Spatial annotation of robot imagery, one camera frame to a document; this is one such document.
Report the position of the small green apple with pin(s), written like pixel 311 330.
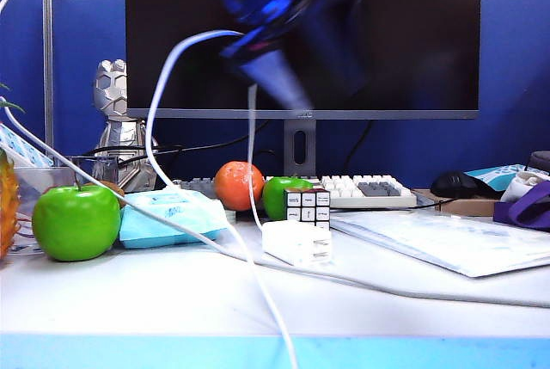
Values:
pixel 273 197

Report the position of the white charging block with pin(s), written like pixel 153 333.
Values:
pixel 292 242

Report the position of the grey partition post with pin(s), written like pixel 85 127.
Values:
pixel 48 63

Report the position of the green leaf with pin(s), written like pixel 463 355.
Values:
pixel 8 104

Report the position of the brown kiwi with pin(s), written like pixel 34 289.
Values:
pixel 114 190

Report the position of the beige and grey keyboard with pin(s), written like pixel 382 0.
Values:
pixel 369 192

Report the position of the Rubik's cube white stickers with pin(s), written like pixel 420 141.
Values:
pixel 307 203

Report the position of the clear acrylic box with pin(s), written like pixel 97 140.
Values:
pixel 43 177

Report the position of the black computer monitor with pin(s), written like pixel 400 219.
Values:
pixel 429 42

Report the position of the brown cardboard box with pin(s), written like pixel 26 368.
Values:
pixel 468 206

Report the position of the blue white patterned box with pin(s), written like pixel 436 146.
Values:
pixel 21 149

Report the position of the grey monitor stand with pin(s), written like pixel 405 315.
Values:
pixel 301 141

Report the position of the orange fruit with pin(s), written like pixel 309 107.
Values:
pixel 234 186

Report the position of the silver figurine bust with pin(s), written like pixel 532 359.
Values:
pixel 120 137

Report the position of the large green apple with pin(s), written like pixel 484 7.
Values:
pixel 76 223

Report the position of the black computer mouse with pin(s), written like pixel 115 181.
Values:
pixel 453 184

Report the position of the light blue wipes pack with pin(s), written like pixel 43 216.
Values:
pixel 142 223

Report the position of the clear document folder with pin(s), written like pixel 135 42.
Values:
pixel 451 240

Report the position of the grey felt sleeve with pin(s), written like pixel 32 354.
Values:
pixel 539 160

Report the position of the yellow orange pineapple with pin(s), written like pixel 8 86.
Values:
pixel 7 205

